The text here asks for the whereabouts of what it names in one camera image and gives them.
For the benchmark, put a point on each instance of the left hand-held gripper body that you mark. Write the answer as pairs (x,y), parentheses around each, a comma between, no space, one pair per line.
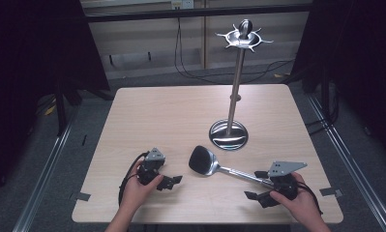
(151,166)

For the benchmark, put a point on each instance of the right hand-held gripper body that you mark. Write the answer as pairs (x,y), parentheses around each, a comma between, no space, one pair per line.
(285,180)

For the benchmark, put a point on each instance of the black and steel spatula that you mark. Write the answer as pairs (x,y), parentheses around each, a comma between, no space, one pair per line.
(213,166)

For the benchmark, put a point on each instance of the steel utensil rack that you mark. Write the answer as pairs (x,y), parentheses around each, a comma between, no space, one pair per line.
(234,106)

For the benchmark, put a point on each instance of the person's right hand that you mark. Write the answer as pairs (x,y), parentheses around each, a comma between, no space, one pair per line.
(297,206)

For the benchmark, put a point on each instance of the person's left hand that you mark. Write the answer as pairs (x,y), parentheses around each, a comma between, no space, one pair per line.
(136,190)

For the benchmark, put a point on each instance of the grey tape piece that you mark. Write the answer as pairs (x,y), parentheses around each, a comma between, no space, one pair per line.
(82,196)
(331,192)

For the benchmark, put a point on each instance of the black metal stand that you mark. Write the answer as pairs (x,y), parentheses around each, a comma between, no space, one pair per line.
(330,96)

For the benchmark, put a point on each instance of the yellow floor tape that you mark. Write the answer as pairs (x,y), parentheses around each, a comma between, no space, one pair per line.
(278,75)
(50,110)

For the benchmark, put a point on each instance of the black curtain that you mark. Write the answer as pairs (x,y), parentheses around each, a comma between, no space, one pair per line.
(35,64)
(358,64)

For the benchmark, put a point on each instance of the black horizontal bar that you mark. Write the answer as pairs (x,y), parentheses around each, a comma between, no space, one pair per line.
(197,13)

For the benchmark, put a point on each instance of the metal floor rail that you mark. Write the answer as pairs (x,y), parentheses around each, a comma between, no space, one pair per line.
(42,180)
(351,161)

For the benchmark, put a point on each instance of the white wall outlet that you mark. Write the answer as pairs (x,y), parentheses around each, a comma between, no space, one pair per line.
(182,4)

